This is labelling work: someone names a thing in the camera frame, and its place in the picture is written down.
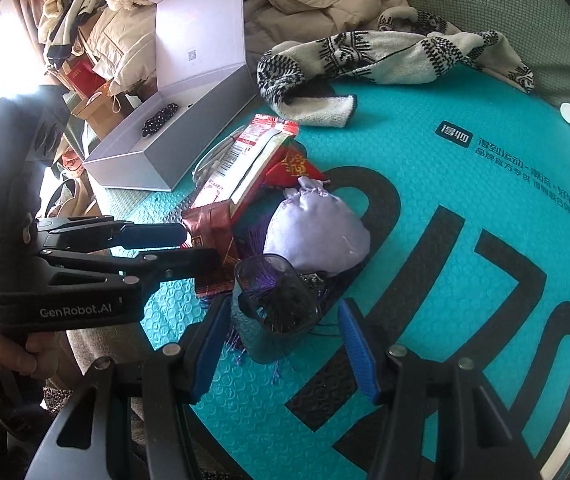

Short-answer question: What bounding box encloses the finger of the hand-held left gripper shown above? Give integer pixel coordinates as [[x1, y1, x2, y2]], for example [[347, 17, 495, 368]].
[[40, 246, 221, 295], [35, 214, 189, 252]]

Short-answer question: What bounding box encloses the beige plush cloth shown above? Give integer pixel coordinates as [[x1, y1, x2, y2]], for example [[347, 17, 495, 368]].
[[47, 327, 201, 411]]

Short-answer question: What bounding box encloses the person's left hand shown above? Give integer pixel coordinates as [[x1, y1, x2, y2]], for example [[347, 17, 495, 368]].
[[0, 312, 53, 386]]

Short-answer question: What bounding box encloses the beige jacket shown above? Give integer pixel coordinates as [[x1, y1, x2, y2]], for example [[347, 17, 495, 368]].
[[242, 0, 416, 53]]

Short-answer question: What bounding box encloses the pink figure toy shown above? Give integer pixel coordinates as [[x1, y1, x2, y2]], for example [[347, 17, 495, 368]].
[[60, 147, 86, 176]]

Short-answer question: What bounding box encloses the red paper bag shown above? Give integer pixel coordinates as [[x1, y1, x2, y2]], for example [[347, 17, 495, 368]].
[[62, 57, 110, 98]]

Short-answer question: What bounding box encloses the tan handbag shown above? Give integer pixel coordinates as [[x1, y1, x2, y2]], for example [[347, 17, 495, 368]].
[[50, 180, 98, 218]]

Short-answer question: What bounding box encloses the black bead bracelet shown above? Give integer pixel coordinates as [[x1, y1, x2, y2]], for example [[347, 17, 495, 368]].
[[141, 102, 178, 137]]

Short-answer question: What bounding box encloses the dark translucent plastic cup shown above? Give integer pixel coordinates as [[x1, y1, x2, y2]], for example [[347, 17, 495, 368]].
[[233, 254, 323, 365]]

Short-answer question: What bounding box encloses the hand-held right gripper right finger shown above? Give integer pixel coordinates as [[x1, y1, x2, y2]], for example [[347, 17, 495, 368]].
[[337, 298, 541, 480]]

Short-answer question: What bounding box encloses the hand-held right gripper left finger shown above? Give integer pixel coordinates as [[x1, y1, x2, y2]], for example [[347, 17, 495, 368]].
[[25, 294, 233, 480]]

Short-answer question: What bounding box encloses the lavender tasselled pouch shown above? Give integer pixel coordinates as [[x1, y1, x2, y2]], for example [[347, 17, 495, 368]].
[[225, 176, 371, 378]]

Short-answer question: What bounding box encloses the black white patterned scarf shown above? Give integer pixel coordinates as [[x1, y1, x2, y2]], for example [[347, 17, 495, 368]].
[[256, 7, 536, 128]]

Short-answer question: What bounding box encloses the beige puffer coat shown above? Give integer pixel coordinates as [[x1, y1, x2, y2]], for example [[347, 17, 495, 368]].
[[107, 0, 160, 97]]

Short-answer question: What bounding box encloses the maroon foil packet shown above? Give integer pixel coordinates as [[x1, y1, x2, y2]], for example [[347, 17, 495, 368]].
[[181, 205, 240, 295]]

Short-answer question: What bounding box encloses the small open cardboard box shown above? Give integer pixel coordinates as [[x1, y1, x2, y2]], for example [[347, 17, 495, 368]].
[[72, 92, 140, 138]]

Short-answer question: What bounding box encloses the teal bubble mailer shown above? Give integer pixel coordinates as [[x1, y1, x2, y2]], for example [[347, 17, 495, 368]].
[[92, 77, 570, 480]]

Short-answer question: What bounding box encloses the lavender gift box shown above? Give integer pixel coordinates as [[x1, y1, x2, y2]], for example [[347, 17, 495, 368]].
[[83, 0, 260, 192]]

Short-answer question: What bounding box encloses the green sofa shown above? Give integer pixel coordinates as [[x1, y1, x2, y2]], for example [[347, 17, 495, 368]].
[[65, 0, 570, 221]]

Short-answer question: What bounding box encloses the long red white packet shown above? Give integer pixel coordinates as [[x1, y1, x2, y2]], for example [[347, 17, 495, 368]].
[[188, 114, 300, 218]]

